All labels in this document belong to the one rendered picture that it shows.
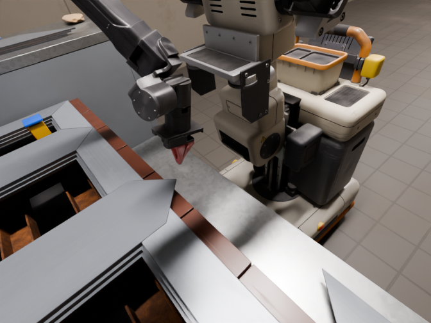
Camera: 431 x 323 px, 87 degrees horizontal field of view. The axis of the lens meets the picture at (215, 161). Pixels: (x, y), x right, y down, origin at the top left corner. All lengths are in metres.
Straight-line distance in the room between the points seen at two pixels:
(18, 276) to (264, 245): 0.53
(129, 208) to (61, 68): 0.82
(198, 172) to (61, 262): 0.47
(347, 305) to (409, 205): 1.29
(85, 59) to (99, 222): 0.85
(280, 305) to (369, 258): 1.10
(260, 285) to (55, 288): 0.37
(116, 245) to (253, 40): 0.55
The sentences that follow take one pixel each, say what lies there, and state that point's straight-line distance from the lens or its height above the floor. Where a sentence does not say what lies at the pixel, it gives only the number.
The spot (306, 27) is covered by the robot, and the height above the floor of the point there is 1.12.
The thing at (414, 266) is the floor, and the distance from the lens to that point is 1.58.
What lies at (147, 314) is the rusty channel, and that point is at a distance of 0.64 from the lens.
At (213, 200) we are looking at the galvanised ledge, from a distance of 0.73.
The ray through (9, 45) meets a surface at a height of 1.07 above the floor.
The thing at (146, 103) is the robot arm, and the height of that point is 1.08.
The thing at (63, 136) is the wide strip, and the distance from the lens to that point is 0.96.
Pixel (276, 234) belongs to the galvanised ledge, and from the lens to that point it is 0.67.
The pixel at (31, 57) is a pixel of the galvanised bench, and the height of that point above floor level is 1.03.
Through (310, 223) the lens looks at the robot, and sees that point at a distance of 1.18.
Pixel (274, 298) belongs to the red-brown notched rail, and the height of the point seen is 0.83.
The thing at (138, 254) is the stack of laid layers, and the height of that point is 0.83.
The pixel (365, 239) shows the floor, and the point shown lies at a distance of 1.56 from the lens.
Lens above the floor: 1.26
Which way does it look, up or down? 43 degrees down
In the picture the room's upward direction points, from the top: 9 degrees counter-clockwise
